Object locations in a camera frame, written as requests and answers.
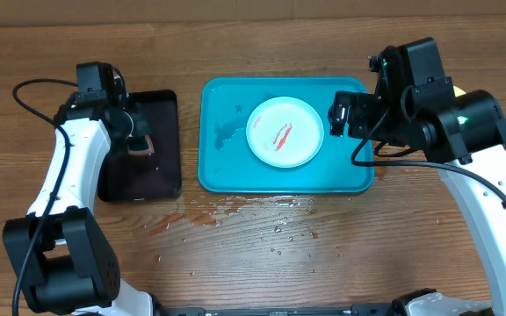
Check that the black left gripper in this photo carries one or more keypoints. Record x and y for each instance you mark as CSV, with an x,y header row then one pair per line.
x,y
143,127

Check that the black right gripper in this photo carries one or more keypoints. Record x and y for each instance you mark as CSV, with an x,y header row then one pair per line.
x,y
359,111

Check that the light blue round plate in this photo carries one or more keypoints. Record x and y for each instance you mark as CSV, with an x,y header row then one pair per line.
x,y
284,132

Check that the yellow round plate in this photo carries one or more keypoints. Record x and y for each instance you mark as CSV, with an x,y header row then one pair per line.
x,y
458,91

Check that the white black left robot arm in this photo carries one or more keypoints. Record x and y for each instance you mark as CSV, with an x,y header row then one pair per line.
x,y
63,262

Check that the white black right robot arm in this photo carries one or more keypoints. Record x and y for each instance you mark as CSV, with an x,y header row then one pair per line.
x,y
464,139

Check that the black water tray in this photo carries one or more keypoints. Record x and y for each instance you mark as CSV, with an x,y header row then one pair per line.
x,y
127,177

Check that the teal plastic tray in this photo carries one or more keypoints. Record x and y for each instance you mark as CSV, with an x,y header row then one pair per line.
x,y
228,164

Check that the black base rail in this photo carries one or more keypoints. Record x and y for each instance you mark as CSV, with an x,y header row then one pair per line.
x,y
372,309

